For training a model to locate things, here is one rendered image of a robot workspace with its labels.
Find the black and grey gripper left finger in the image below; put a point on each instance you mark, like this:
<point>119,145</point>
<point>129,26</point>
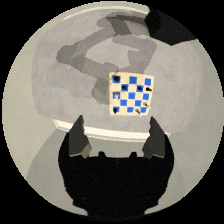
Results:
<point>74,148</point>

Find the blue and cream chessboard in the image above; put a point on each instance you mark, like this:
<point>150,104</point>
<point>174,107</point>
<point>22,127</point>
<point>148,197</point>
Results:
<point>129,100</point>

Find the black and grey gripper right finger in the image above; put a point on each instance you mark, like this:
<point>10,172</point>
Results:
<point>158,148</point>

